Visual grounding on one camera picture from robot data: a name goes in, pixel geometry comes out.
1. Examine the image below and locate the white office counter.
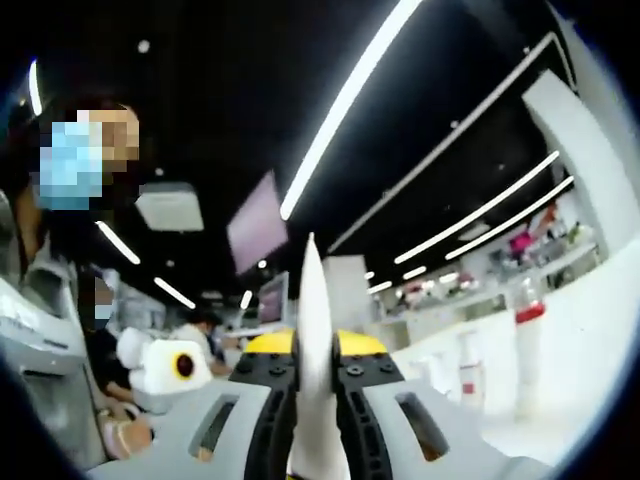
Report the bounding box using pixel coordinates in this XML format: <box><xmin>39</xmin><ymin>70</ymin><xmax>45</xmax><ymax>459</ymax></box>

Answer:
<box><xmin>369</xmin><ymin>239</ymin><xmax>601</xmax><ymax>341</ymax></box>

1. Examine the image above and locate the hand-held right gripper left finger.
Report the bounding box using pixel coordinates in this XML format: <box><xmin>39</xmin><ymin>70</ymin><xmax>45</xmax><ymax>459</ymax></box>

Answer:
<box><xmin>87</xmin><ymin>328</ymin><xmax>301</xmax><ymax>480</ymax></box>

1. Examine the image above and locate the white skincare tube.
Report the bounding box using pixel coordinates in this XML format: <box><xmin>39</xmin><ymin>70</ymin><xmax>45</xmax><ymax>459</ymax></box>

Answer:
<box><xmin>287</xmin><ymin>231</ymin><xmax>351</xmax><ymax>480</ymax></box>

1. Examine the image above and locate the hanging ceiling screen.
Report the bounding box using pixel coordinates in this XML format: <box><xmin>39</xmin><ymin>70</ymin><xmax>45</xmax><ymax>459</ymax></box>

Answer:
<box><xmin>225</xmin><ymin>169</ymin><xmax>290</xmax><ymax>276</ymax></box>

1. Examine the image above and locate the clear capped white skincare bottle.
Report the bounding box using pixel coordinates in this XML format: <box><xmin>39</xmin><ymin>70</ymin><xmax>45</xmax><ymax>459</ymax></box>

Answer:
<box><xmin>453</xmin><ymin>329</ymin><xmax>487</xmax><ymax>407</ymax></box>

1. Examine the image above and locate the lilac wrist band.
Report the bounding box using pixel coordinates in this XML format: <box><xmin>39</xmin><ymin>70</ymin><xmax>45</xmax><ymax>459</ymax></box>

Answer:
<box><xmin>101</xmin><ymin>408</ymin><xmax>126</xmax><ymax>447</ymax></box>

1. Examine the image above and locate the ceiling air conditioner panel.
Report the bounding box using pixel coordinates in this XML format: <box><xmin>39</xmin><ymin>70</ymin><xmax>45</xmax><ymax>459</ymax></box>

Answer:
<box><xmin>134</xmin><ymin>182</ymin><xmax>205</xmax><ymax>232</ymax></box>

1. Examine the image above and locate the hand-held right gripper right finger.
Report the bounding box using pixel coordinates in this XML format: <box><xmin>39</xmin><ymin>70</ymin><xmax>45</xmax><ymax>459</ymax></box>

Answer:
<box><xmin>332</xmin><ymin>329</ymin><xmax>554</xmax><ymax>480</ymax></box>

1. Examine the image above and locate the desktop monitor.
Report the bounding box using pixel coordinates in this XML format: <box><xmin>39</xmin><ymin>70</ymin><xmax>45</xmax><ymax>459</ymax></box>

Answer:
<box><xmin>257</xmin><ymin>272</ymin><xmax>292</xmax><ymax>331</ymax></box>

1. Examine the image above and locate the red ringed white skincare bottle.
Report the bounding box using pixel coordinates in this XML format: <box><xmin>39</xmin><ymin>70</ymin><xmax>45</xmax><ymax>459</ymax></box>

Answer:
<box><xmin>512</xmin><ymin>278</ymin><xmax>550</xmax><ymax>416</ymax></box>

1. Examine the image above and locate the long ceiling light strip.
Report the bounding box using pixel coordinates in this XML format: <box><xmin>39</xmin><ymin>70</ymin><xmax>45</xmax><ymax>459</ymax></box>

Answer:
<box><xmin>278</xmin><ymin>0</ymin><xmax>426</xmax><ymax>222</ymax></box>

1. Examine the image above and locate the person's left hand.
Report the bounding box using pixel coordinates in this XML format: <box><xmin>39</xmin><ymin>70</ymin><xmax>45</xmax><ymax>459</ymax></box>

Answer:
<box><xmin>119</xmin><ymin>413</ymin><xmax>155</xmax><ymax>456</ymax></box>

